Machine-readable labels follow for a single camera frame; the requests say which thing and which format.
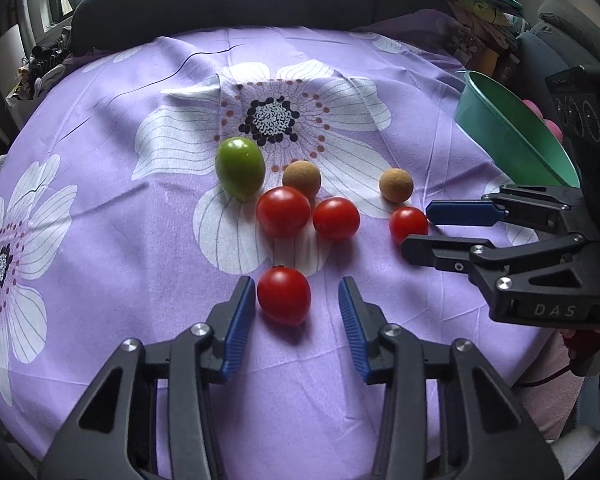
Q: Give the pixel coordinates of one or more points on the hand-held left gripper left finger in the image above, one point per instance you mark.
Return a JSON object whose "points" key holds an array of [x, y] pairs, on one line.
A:
{"points": [[237, 325]]}

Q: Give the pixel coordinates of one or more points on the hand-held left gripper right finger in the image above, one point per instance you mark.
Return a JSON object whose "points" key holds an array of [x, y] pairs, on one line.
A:
{"points": [[352, 330]]}

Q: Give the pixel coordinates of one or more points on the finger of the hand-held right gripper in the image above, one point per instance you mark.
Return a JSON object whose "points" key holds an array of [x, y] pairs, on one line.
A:
{"points": [[430, 251], [460, 212]]}

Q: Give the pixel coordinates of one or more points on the red tomato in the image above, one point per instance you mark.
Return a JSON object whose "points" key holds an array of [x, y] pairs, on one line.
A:
{"points": [[407, 224], [284, 296], [336, 218], [283, 211]]}

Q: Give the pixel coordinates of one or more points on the brown longan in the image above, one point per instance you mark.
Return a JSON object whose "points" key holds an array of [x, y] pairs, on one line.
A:
{"points": [[302, 177], [396, 185]]}

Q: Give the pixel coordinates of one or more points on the green plastic bowl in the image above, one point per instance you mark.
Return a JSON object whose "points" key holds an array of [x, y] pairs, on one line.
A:
{"points": [[505, 130]]}

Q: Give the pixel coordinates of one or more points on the green mango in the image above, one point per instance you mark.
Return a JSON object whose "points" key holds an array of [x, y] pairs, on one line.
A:
{"points": [[240, 167]]}

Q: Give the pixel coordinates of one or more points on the pink plush toy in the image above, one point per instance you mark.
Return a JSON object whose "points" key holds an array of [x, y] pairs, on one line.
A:
{"points": [[551, 127]]}

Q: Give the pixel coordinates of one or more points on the dark grey sofa armrest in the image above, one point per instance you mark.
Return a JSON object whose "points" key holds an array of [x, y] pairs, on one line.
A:
{"points": [[565, 35]]}

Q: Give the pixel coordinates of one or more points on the dark jar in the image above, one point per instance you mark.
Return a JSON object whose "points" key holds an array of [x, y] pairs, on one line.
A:
{"points": [[506, 66]]}

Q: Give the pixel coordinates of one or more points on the purple floral cloth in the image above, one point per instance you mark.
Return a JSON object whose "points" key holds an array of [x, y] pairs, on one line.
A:
{"points": [[130, 240]]}

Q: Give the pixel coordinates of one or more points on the clear snack bag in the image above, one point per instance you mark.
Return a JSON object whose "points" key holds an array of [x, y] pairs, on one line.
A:
{"points": [[462, 45]]}

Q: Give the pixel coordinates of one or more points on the pile of folded clothes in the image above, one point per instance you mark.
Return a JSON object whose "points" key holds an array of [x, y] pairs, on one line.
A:
{"points": [[480, 5]]}

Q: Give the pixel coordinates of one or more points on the long dark grey sofa cushion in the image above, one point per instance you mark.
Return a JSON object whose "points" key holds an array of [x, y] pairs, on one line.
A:
{"points": [[220, 10]]}

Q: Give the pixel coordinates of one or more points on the dark clutter pile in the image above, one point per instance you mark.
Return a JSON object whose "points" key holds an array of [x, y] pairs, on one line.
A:
{"points": [[47, 55]]}

